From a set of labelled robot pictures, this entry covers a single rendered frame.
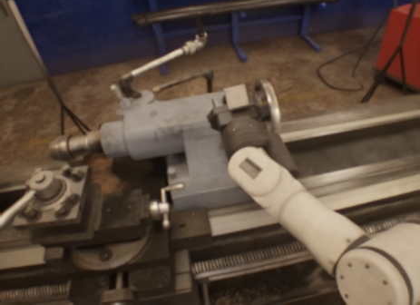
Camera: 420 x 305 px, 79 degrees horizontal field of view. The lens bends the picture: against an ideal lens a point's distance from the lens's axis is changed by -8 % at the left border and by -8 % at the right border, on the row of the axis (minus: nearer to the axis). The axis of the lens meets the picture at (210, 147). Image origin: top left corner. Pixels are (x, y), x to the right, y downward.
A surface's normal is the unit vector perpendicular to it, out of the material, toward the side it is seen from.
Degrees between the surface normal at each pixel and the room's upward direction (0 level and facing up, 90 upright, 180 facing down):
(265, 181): 29
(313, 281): 0
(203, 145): 76
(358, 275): 72
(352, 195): 36
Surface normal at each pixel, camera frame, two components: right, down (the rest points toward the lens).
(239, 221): 0.02, -0.18
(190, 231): -0.09, -0.71
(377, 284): -0.88, 0.12
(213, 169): 0.11, 0.33
